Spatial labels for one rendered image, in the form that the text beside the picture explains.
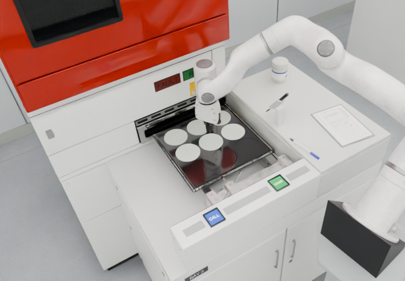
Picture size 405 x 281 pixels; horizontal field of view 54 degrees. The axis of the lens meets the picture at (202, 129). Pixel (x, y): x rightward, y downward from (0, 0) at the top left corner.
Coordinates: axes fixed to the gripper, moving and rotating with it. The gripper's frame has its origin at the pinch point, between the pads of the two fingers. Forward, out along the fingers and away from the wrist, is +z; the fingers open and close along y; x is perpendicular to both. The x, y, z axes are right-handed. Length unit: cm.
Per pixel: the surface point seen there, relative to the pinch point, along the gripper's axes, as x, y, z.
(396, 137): 131, 74, 92
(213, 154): -11.6, 7.8, 2.1
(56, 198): -17, -113, 92
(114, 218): -33, -38, 47
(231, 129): 4.2, 7.9, 2.1
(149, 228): -47.5, -0.4, 10.1
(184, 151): -15.1, -3.6, 2.1
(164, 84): -1.3, -18.8, -17.9
